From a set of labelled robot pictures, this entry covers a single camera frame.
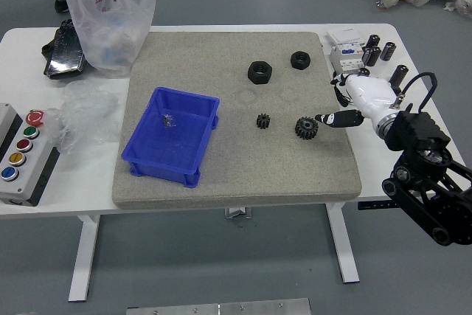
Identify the white plastic bag red print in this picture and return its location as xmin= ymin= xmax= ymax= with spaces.
xmin=65 ymin=0 xmax=162 ymax=79

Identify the white circuit breaker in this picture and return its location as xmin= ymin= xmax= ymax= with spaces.
xmin=329 ymin=42 xmax=364 ymax=75

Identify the black power cord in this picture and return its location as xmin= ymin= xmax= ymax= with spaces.
xmin=331 ymin=84 xmax=351 ymax=106

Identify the grey metal plate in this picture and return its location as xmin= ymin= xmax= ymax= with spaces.
xmin=126 ymin=297 xmax=312 ymax=315

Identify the red emergency stop button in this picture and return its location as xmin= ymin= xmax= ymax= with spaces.
xmin=25 ymin=109 xmax=46 ymax=128

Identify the metal bracket under table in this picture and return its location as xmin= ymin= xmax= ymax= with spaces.
xmin=223 ymin=207 xmax=254 ymax=220

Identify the small black gear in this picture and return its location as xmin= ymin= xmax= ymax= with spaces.
xmin=254 ymin=113 xmax=272 ymax=131

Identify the grey button control box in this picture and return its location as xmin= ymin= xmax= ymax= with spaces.
xmin=0 ymin=103 xmax=62 ymax=207

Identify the grey-brown mat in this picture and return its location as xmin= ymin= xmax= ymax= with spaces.
xmin=111 ymin=31 xmax=363 ymax=210

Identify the blue plastic box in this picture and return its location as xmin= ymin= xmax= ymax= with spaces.
xmin=121 ymin=86 xmax=221 ymax=190

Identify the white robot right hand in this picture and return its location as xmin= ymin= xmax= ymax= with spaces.
xmin=315 ymin=74 xmax=398 ymax=128

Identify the yellow push button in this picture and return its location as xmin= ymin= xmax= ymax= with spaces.
xmin=8 ymin=151 xmax=27 ymax=167

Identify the white table leg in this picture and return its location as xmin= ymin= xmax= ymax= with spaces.
xmin=68 ymin=214 xmax=100 ymax=303
xmin=326 ymin=204 xmax=361 ymax=285

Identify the big black hex nut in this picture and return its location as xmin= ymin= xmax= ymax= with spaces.
xmin=247 ymin=60 xmax=274 ymax=85

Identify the black perforated bar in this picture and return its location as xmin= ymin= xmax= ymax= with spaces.
xmin=357 ymin=200 xmax=398 ymax=211

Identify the big black gear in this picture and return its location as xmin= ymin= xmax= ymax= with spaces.
xmin=294 ymin=116 xmax=319 ymax=142

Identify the clear crumpled plastic bag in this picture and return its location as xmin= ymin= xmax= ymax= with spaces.
xmin=46 ymin=79 xmax=121 ymax=156

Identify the small black hex nut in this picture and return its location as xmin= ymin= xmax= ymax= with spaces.
xmin=290 ymin=51 xmax=313 ymax=70

